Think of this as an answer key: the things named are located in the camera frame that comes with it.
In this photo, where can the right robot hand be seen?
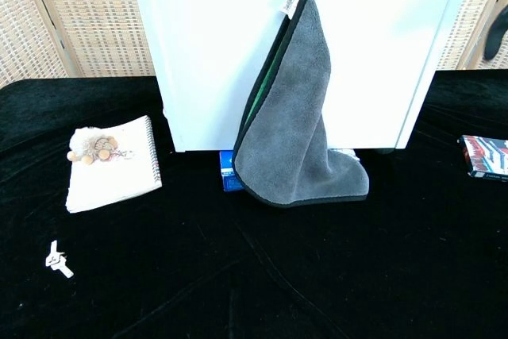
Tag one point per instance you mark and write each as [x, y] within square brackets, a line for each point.
[496, 37]

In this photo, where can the white spiral notebook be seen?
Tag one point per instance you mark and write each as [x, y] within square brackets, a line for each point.
[115, 184]

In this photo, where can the blue toothpaste box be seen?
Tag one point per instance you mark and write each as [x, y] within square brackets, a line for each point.
[228, 180]

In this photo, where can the grey microfibre cloth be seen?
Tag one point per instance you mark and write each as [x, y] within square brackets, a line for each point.
[293, 136]

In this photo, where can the black velvet tablecloth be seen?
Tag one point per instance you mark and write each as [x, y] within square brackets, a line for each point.
[238, 275]

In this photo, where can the red blue card box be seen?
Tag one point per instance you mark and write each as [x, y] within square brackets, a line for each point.
[488, 156]

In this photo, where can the wicker folding screen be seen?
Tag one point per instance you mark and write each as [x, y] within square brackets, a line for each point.
[464, 37]
[99, 17]

